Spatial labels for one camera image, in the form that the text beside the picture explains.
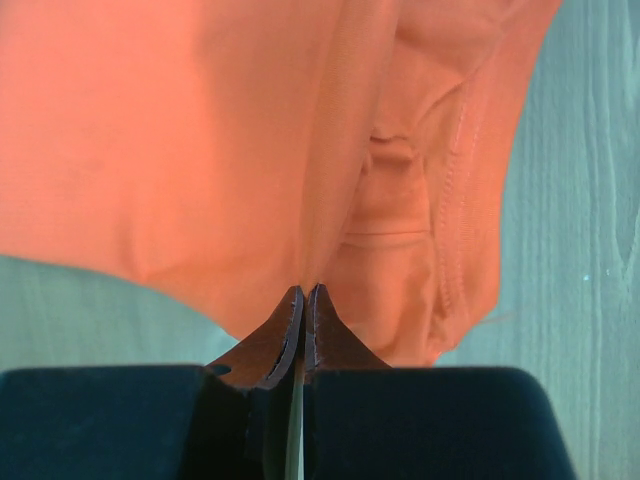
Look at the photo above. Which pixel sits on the orange t-shirt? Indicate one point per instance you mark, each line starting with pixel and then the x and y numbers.
pixel 221 152

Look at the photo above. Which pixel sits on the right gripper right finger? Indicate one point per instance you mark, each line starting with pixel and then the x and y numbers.
pixel 329 343

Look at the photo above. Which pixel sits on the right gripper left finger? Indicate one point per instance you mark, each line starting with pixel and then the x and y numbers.
pixel 264 357

